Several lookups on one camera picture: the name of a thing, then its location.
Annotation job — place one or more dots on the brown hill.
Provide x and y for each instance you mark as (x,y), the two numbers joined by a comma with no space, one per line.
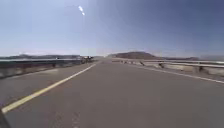
(135,55)

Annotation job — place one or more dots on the distant low hills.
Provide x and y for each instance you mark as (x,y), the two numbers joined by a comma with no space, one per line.
(46,56)

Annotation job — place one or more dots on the metal guardrail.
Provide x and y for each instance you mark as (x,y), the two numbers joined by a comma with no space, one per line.
(180,64)
(40,62)

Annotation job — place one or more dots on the grey asphalt road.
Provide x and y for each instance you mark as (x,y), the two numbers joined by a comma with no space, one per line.
(126,96)

